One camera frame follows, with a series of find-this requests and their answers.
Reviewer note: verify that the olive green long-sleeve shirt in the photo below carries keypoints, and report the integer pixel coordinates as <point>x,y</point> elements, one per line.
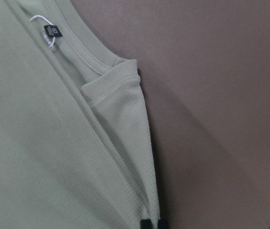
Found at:
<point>75,145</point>

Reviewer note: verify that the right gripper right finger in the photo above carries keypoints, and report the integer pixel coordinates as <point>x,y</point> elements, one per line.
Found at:
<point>162,224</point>

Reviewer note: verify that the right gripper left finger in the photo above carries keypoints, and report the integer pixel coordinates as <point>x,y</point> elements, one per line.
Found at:
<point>145,224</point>

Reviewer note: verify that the black shirt neck label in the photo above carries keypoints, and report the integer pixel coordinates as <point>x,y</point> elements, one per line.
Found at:
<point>52,31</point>

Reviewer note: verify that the white shirt tag loop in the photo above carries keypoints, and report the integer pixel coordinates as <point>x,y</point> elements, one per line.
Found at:
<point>40,17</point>

